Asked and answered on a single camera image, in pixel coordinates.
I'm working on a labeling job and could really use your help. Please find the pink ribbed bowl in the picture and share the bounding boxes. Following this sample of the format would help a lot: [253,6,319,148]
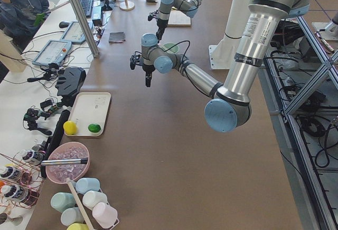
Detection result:
[45,142,90,184]

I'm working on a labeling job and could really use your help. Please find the wooden mug tree stand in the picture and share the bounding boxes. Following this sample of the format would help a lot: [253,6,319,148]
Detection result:
[119,0,135,11]

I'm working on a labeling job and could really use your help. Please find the yellow lemon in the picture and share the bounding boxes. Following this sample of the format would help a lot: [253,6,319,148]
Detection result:
[63,121,77,135]

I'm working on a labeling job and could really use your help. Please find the pink plastic cup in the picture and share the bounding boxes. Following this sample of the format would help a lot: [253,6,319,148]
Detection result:
[92,202,118,229]

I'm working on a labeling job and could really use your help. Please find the white plastic cup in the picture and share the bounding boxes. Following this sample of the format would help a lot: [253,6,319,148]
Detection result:
[82,191,108,210]

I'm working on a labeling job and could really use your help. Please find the beige rabbit tray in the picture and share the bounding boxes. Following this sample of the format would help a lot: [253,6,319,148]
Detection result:
[65,92,111,137]

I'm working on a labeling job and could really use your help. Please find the light green ceramic bowl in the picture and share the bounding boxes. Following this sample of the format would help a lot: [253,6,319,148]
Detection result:
[160,43,180,54]

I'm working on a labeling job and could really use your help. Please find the pale blue plastic cup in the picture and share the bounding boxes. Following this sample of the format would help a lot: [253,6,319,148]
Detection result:
[76,178,100,195]

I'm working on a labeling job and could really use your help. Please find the steel tongs on pink bowl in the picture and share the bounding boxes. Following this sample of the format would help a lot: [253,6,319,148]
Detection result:
[41,158,89,166]

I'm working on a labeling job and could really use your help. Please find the far teach pendant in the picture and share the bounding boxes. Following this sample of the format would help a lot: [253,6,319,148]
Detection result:
[61,21,86,44]

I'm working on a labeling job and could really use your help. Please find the copper wire bottle rack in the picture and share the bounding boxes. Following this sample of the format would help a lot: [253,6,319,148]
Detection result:
[1,153,45,209]

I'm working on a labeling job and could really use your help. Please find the near teach pendant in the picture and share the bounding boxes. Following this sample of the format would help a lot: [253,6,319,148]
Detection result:
[32,40,72,67]

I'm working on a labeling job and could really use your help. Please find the bamboo cutting board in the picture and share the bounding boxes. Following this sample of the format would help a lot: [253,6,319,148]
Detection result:
[168,10,191,26]

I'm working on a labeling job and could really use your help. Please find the grey folded cloth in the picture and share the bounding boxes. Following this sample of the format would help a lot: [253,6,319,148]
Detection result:
[108,32,126,43]

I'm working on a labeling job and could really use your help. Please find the white wire cup rack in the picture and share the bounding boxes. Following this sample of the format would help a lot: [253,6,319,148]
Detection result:
[65,178,120,229]

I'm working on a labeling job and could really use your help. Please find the seated person in hoodie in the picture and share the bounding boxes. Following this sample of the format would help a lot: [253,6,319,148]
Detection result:
[1,0,49,50]

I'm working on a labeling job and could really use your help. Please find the pale green plastic cup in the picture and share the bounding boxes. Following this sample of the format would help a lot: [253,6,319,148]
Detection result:
[50,192,76,213]

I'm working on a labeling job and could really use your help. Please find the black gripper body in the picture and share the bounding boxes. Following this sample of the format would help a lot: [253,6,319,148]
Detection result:
[148,10,168,33]
[130,51,155,78]

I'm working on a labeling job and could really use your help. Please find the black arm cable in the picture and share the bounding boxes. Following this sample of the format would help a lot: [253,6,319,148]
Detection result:
[166,40,191,77]

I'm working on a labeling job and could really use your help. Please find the green lime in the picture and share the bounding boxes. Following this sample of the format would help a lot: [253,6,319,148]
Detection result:
[88,123,101,133]

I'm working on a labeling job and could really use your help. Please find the aluminium frame post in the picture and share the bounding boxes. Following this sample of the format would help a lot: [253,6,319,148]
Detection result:
[69,0,99,58]

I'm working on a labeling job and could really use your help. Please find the black keyboard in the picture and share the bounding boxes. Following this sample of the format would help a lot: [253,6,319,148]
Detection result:
[79,0,94,17]

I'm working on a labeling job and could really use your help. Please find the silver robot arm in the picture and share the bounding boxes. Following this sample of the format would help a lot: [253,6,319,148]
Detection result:
[148,0,202,42]
[130,0,309,132]

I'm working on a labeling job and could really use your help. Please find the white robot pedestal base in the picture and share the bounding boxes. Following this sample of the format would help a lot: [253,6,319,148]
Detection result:
[209,0,250,70]

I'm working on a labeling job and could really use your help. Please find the teach pendant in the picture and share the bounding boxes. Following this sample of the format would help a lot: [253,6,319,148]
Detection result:
[61,21,86,44]
[32,40,72,67]

